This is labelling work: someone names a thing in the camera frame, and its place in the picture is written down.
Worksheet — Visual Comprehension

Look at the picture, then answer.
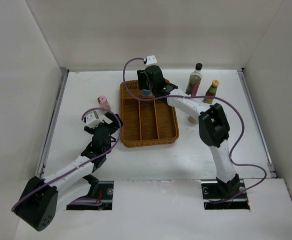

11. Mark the yellow cap chili sauce bottle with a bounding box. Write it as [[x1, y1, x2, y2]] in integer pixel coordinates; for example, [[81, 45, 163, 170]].
[[203, 79, 220, 104]]

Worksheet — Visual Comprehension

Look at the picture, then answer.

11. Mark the left metal table rail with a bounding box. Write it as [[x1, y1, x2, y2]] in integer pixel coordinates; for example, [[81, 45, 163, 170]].
[[35, 67, 69, 177]]

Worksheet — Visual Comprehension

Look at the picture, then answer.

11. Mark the pink lid spice jar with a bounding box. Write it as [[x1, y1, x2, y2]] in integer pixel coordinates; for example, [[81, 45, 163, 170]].
[[97, 95, 111, 114]]

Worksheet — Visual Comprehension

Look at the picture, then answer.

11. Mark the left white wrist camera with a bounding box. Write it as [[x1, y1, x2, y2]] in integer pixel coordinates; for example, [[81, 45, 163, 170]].
[[82, 110, 104, 129]]

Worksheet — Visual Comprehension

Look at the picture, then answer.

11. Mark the metal table rail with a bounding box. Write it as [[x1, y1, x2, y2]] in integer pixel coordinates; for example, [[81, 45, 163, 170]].
[[237, 68, 278, 179], [35, 67, 69, 177]]

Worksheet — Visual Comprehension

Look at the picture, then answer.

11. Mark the tall dark sauce bottle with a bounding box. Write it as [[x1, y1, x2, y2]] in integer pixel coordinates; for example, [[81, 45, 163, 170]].
[[186, 63, 203, 96]]

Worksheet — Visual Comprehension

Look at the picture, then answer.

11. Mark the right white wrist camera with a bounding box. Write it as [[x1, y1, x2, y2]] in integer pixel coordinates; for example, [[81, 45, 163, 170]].
[[143, 55, 157, 66]]

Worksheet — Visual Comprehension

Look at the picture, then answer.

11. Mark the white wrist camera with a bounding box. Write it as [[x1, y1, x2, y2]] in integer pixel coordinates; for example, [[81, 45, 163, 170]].
[[82, 110, 104, 129], [143, 55, 157, 66]]

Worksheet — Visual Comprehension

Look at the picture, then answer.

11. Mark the purple cable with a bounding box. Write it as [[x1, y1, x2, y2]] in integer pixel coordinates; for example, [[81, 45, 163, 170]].
[[10, 107, 123, 212], [122, 57, 268, 205]]

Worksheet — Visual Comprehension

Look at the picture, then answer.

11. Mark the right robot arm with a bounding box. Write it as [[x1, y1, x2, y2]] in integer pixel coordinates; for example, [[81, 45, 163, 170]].
[[137, 65, 240, 198]]

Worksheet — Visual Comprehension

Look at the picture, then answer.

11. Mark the right metal table rail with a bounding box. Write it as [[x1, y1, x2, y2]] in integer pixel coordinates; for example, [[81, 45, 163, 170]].
[[237, 68, 278, 179]]

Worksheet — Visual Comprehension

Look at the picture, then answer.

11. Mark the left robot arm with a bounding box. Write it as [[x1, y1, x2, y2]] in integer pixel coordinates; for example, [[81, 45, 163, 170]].
[[11, 110, 123, 232]]

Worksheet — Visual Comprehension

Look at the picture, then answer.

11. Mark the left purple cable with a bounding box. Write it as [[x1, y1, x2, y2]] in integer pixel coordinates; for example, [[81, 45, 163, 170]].
[[10, 107, 123, 212]]

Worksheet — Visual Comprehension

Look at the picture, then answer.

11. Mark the brown wicker divided basket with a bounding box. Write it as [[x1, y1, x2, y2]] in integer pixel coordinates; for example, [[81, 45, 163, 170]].
[[119, 80, 179, 148]]

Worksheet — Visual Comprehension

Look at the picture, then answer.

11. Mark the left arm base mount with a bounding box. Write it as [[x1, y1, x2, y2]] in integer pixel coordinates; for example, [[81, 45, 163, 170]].
[[66, 175, 114, 211]]

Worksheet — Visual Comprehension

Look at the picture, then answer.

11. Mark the black cap brown spice bottle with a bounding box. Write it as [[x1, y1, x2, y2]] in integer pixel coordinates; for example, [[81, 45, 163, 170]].
[[188, 116, 198, 125]]

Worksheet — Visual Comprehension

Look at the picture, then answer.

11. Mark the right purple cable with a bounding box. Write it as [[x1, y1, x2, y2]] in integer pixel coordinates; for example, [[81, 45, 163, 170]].
[[122, 57, 268, 205]]

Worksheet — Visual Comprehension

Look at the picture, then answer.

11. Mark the blue label silver cap jar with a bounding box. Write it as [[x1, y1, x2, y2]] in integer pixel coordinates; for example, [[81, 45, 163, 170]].
[[141, 89, 152, 97]]

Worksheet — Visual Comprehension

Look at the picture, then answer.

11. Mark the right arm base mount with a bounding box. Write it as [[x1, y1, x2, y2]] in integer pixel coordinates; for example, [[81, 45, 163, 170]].
[[201, 180, 250, 210]]

